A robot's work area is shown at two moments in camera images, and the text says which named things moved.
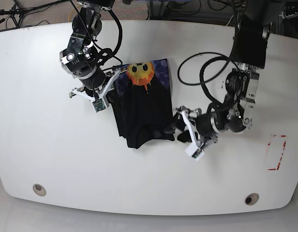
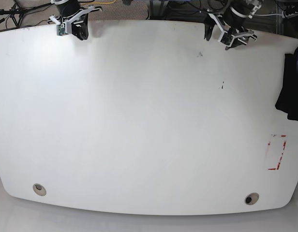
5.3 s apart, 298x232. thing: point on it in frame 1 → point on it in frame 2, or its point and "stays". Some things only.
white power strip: (285, 16) stays
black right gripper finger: (111, 96) → (79, 27)
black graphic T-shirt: (141, 103) → (290, 99)
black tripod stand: (16, 11) stays
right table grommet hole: (251, 198) stays
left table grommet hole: (39, 190) stays
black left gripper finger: (185, 137) → (240, 41)
